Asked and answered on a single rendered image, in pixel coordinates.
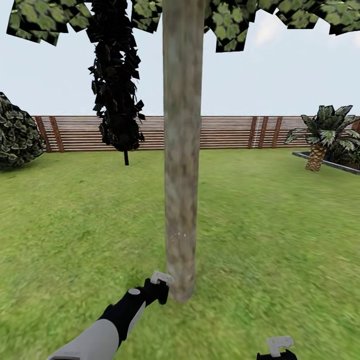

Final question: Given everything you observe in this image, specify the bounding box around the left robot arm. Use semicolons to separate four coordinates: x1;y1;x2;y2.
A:
45;270;174;360

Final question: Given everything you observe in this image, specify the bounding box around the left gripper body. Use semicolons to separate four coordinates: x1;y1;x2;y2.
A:
144;279;169;303

